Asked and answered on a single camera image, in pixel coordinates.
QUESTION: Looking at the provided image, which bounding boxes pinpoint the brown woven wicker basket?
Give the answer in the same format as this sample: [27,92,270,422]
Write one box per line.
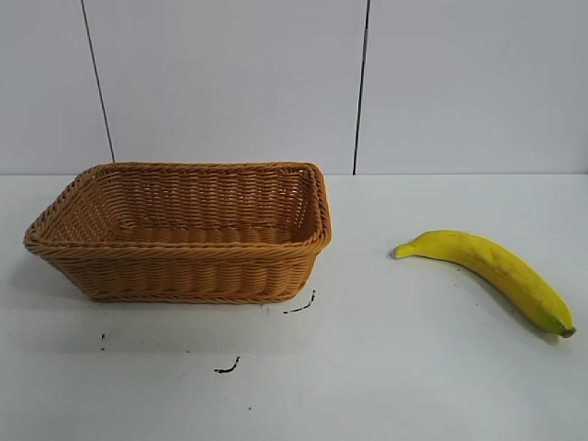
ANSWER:
[23,160,333,304]

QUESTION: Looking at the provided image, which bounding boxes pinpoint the yellow banana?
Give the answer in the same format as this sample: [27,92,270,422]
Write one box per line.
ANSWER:
[392,229,578,340]

